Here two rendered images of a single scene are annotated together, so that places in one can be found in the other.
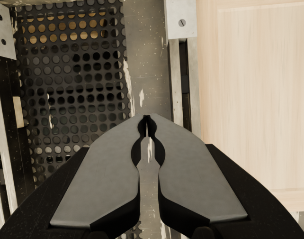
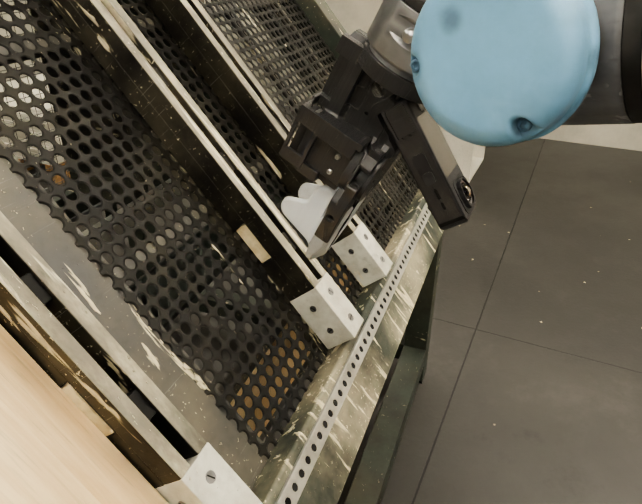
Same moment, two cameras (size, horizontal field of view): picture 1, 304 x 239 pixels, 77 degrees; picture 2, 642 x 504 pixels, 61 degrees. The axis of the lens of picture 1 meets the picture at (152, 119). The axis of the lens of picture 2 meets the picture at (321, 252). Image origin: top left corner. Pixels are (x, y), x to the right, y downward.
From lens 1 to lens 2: 48 cm
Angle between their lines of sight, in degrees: 56
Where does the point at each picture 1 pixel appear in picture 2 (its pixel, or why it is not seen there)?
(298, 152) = not seen: outside the picture
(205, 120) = (40, 392)
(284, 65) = not seen: outside the picture
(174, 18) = (222, 472)
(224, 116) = (9, 426)
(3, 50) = (308, 300)
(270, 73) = not seen: outside the picture
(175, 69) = (170, 412)
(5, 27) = (320, 326)
